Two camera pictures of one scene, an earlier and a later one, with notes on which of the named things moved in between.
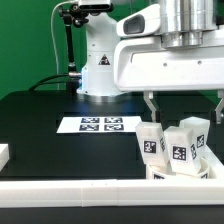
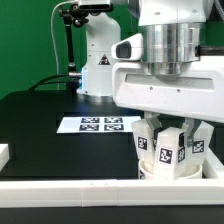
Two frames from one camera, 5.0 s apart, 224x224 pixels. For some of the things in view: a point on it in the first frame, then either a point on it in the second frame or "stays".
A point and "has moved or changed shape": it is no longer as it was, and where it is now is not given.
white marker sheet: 99,124 stays
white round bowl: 157,172 to 146,170
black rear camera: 97,7 stays
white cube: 182,150 has moved or changed shape
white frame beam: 113,192 stays
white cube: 152,143 has moved or changed shape
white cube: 200,132 has moved or changed shape
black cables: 33,88 stays
